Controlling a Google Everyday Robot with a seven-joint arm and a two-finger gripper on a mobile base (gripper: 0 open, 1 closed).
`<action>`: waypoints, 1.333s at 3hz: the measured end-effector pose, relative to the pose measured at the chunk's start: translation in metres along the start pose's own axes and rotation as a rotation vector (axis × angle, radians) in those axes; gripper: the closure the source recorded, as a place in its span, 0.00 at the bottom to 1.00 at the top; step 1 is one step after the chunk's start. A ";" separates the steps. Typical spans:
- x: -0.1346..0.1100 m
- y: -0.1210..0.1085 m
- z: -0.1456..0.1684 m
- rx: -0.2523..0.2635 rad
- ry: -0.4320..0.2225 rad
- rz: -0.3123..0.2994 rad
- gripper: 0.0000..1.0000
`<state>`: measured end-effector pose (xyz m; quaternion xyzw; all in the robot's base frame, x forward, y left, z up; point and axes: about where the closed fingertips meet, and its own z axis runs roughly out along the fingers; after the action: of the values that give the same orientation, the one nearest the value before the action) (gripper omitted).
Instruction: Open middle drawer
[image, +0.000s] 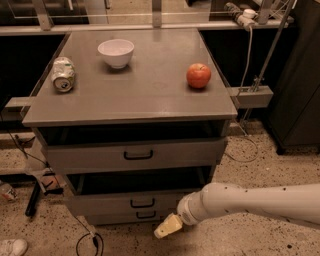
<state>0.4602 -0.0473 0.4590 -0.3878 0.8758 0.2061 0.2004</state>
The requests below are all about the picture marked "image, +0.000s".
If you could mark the white sneaker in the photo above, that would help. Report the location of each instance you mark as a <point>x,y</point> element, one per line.
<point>13,247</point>

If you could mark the white ceramic bowl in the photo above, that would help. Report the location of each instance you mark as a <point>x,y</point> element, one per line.
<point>117,53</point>

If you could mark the metal diagonal rod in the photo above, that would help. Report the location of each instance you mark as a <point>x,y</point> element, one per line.
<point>257,80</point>

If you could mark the grey metal side bracket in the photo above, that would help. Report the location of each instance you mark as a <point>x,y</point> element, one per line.
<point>250,99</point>

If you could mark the red apple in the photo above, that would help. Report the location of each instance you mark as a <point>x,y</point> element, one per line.
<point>198,75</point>

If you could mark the grey drawer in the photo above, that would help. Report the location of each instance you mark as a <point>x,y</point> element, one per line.
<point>142,155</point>
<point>128,217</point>
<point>141,193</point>

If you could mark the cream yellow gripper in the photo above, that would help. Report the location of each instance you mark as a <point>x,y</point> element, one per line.
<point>184,208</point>

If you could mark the grey top drawer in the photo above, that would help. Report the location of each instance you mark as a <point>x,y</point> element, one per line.
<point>142,155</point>

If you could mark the black clamp tool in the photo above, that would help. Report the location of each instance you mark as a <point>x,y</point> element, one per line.
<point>40,188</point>

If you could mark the white power strip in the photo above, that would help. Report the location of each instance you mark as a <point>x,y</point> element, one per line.
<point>244,18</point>

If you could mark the grey drawer cabinet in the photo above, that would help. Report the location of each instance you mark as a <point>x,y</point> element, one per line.
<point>147,100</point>

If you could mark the grey bottom drawer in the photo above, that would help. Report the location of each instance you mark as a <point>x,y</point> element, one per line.
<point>128,217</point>

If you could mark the crushed white soda can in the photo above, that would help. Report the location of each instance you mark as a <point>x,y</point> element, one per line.
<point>63,74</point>

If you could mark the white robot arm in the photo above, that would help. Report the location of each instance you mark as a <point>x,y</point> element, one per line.
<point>299,204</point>

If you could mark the plastic bottle on floor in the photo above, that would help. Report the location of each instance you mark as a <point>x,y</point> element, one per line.
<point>7,191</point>

